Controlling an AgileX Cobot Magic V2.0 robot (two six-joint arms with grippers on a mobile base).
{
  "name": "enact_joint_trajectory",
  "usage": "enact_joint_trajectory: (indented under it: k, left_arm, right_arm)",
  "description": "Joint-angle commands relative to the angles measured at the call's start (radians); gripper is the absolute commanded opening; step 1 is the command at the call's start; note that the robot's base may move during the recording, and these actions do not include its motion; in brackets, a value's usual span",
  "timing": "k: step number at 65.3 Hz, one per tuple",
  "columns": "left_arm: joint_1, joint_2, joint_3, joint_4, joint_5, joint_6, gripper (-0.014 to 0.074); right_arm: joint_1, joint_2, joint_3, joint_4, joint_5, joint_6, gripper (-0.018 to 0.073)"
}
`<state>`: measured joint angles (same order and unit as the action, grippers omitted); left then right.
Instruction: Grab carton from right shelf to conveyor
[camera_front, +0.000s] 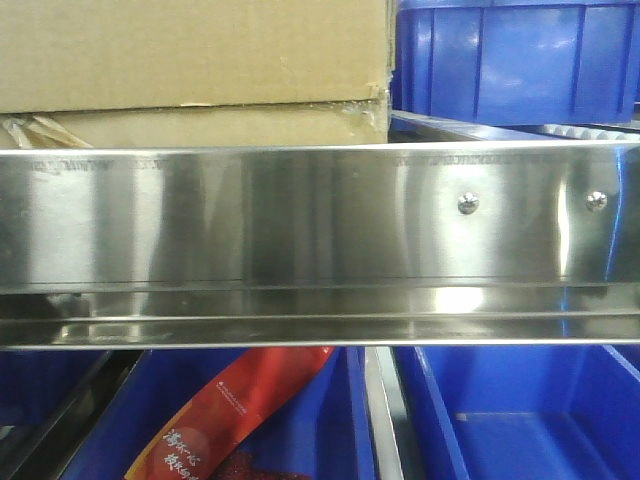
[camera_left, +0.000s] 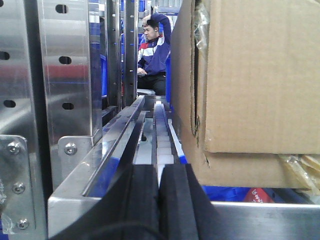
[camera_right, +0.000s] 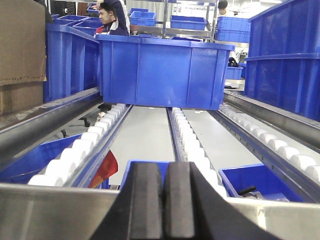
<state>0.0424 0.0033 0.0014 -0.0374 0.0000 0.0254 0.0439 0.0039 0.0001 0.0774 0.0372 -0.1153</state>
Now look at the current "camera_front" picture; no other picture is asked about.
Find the lower right blue bin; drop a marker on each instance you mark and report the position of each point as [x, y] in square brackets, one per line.
[522, 412]

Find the right steel rail bolt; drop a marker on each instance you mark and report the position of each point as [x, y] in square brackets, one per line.
[596, 201]

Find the stainless steel shelf rail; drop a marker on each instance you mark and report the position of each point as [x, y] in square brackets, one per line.
[357, 245]

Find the steel rail bolt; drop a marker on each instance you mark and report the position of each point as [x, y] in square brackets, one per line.
[468, 203]
[596, 201]

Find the brown cardboard carton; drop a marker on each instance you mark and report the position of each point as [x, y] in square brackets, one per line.
[110, 74]

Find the lower left blue bin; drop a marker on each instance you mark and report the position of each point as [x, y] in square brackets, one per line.
[34, 383]

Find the lower steel divider rail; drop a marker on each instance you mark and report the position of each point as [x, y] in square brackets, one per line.
[394, 442]

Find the lower middle blue bin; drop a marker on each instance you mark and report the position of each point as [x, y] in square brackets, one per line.
[321, 433]

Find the left steel rail bolt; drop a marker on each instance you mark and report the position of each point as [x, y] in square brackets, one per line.
[468, 203]

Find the red snack package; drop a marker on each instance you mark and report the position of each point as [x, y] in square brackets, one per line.
[208, 428]

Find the blue bin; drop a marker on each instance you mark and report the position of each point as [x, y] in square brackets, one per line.
[510, 63]
[522, 412]
[321, 433]
[34, 383]

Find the upper right blue bin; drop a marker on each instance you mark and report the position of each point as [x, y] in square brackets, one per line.
[510, 63]

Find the lower left steel rail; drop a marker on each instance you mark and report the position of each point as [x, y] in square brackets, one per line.
[45, 450]

